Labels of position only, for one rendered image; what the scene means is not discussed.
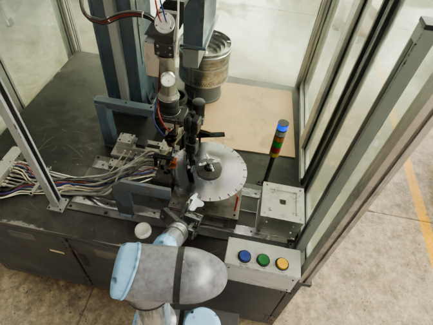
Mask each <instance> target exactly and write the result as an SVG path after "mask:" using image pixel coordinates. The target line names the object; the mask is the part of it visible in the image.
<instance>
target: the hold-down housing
mask: <svg viewBox="0 0 433 325"><path fill-rule="evenodd" d="M195 114H196V112H195V111H191V112H188V113H187V114H186V116H185V118H184V131H185V132H187V126H186V118H187V117H190V118H191V119H192V121H191V127H190V135H189V136H188V139H187V141H186V152H187V153H190V154H193V155H195V154H196V153H197V151H198V144H199V140H197V134H198V133H199V131H200V129H201V124H202V117H201V116H200V115H195ZM200 122H201V123H200ZM199 123H200V125H199Z"/></svg>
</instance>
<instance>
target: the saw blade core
mask: <svg viewBox="0 0 433 325"><path fill-rule="evenodd" d="M184 150H186V147H185V148H183V149H182V150H181V151H179V152H178V153H177V154H176V156H175V157H176V158H177V161H176V164H173V163H171V178H172V180H173V182H174V184H175V186H176V187H177V188H178V189H179V190H180V191H181V192H182V193H184V194H185V195H187V196H190V197H191V196H193V195H194V194H196V193H197V194H198V195H197V199H200V200H201V201H208V202H209V198H210V202H213V201H220V200H224V199H228V198H230V197H232V196H234V195H233V194H232V192H233V193H234V194H236V193H238V192H239V191H240V190H241V189H242V187H243V185H244V184H245V181H246V178H247V168H246V165H245V163H244V160H243V158H241V156H240V155H239V154H238V153H237V152H235V151H234V150H233V149H231V148H230V147H228V146H225V145H223V144H219V143H218V144H217V143H212V142H209V144H208V142H201V143H200V145H199V144H198V151H197V153H196V154H195V161H196V165H193V166H190V165H189V162H188V161H186V151H184ZM206 154H207V155H208V157H209V158H210V159H215V160H218V159H220V162H219V163H220V164H221V165H222V173H221V174H220V176H219V177H217V178H216V179H204V178H202V177H201V176H199V175H198V173H197V170H196V168H197V164H198V162H199V161H201V160H202V159H207V158H206ZM172 176H173V177H172ZM245 177H246V178H245ZM182 189H184V190H182ZM190 194H191V195H190ZM228 194H229V196H228ZM200 197H201V198H200ZM219 197H220V198H219Z"/></svg>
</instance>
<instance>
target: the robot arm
mask: <svg viewBox="0 0 433 325"><path fill-rule="evenodd" d="M197 195H198V194H197V193H196V194H194V195H193V196H191V197H190V199H189V200H188V201H187V203H186V204H185V206H184V209H183V210H182V211H181V213H180V215H179V217H177V216H176V215H175V214H174V213H173V212H172V211H171V210H170V209H168V208H161V211H160V217H159V218H160V219H161V220H162V221H163V222H164V223H165V224H166V225H168V227H167V228H166V229H165V230H164V231H163V232H162V233H161V234H160V235H159V236H158V237H157V238H156V239H155V241H154V243H153V244H144V243H140V242H127V243H124V244H123V245H122V246H121V247H120V249H119V252H118V254H117V258H116V260H115V265H114V268H113V273H112V277H111V284H110V296H111V298H113V299H118V300H126V301H127V303H128V304H129V305H130V306H131V307H132V308H134V309H136V310H137V311H136V313H135V316H134V318H133V324H132V325H221V323H220V320H219V318H218V316H217V315H216V313H215V312H213V311H212V310H211V309H209V308H205V307H199V308H195V309H193V310H191V311H189V310H174V309H173V308H172V307H171V306H170V304H196V303H199V302H204V301H206V300H209V299H212V298H214V297H216V296H217V295H219V294H220V293H221V292H222V291H223V289H224V288H225V286H226V283H227V269H226V266H225V264H224V263H223V262H222V261H221V260H220V259H219V258H218V257H216V256H215V255H213V254H211V253H209V252H206V251H204V250H200V249H198V248H192V247H183V246H181V245H182V244H183V243H184V241H185V240H186V239H189V240H192V238H193V237H196V236H197V234H198V232H199V231H198V225H199V224H200V223H201V222H202V218H203V215H201V214H199V213H196V212H194V213H191V212H193V211H195V209H196V207H202V206H203V205H204V203H203V202H202V201H201V200H199V199H197ZM188 210H189V211H191V212H188Z"/></svg>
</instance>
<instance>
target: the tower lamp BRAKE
mask: <svg viewBox="0 0 433 325"><path fill-rule="evenodd" d="M288 126H289V122H288V121H287V120H285V119H280V120H279V121H278V124H277V127H276V128H277V130H278V131H280V132H286V131H287V129H288Z"/></svg>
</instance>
